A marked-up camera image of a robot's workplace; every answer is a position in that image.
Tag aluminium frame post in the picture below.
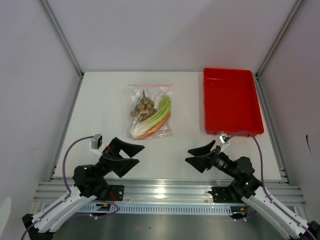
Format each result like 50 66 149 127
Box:
38 0 84 79
255 0 307 81

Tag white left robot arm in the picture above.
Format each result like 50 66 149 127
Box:
21 137 145 240

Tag slotted grey cable duct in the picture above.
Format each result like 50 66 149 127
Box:
77 202 249 216

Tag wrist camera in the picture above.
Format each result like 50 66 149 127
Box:
90 134 103 154
219 133 230 152

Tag right aluminium frame post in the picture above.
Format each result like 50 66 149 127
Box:
255 0 307 81

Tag clear pink zip top bag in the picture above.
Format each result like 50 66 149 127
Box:
128 84 174 140

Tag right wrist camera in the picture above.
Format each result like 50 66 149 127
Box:
219 133 230 152

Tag yellow longan fruit bunch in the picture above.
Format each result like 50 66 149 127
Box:
130 89 158 124

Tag green white celery stalk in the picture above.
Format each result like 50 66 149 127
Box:
129 95 171 140

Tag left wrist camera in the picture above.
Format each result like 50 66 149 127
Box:
90 134 103 154

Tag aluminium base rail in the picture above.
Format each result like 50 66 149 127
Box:
33 178 305 203

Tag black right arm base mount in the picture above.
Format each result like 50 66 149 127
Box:
207 186 244 204

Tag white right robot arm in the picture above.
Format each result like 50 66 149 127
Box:
185 140 320 240

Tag left aluminium frame post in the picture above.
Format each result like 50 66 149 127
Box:
38 0 84 79

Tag red plastic tray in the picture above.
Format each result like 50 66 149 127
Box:
203 68 264 136

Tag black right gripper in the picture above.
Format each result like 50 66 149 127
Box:
184 140 238 179

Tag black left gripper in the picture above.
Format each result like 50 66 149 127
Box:
95 137 145 180

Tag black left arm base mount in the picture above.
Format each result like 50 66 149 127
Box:
98 185 125 202

